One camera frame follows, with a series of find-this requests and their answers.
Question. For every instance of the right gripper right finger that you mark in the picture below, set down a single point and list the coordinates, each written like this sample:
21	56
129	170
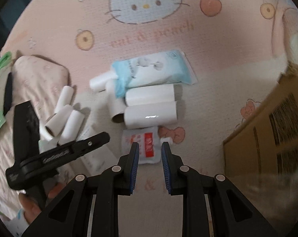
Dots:
212	206

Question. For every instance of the person left hand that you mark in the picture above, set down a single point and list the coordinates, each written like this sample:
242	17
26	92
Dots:
31	209

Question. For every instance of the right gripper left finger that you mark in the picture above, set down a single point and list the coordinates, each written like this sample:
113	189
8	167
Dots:
88	206

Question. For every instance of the pink Hello Kitty bed sheet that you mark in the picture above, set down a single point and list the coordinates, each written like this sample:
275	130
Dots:
237	48

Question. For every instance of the white red spout pouch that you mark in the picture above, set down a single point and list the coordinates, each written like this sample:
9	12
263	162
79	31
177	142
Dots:
149	140

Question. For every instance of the blue white wipes pack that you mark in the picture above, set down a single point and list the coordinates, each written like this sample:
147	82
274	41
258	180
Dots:
167	67

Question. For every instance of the brown cardboard box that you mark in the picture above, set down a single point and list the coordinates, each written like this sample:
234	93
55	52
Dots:
261	155

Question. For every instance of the pink floral pillow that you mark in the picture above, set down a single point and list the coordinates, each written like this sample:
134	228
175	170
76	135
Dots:
36	80

